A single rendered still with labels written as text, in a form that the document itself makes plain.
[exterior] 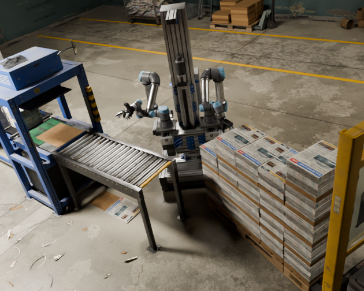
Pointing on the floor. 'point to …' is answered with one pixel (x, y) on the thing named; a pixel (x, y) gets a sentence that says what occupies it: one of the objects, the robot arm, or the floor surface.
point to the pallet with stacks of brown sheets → (238, 14)
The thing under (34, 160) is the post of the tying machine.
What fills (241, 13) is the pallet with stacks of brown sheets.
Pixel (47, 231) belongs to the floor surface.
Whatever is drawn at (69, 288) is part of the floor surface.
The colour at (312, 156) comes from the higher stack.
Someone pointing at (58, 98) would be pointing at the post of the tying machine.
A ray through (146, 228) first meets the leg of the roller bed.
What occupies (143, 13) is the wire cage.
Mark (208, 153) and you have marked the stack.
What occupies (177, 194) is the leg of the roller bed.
